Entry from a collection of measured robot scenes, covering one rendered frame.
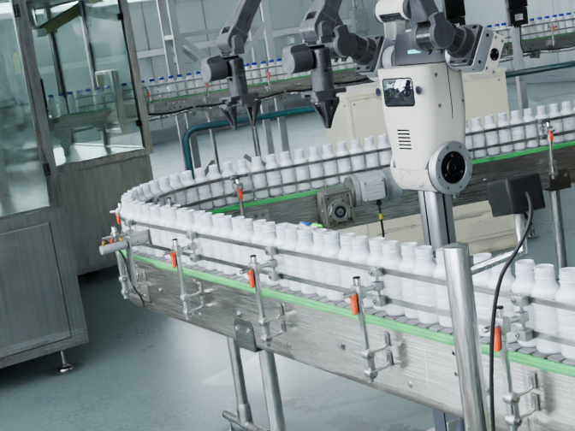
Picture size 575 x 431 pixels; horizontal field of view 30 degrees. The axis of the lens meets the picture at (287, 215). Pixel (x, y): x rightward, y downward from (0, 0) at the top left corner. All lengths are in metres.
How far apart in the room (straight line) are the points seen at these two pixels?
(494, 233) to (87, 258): 2.91
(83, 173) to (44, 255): 2.16
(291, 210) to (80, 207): 3.73
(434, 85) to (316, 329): 0.87
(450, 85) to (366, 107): 3.58
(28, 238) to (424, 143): 3.02
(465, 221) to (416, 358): 4.74
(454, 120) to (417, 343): 1.03
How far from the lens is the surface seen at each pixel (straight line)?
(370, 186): 4.22
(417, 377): 2.38
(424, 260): 2.31
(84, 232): 7.89
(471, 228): 7.10
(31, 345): 5.82
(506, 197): 1.38
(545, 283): 2.05
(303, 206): 4.32
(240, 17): 3.15
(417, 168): 3.20
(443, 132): 3.18
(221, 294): 3.07
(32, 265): 5.76
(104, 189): 7.93
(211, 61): 3.10
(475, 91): 7.02
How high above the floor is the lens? 1.68
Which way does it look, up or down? 10 degrees down
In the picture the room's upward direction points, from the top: 9 degrees counter-clockwise
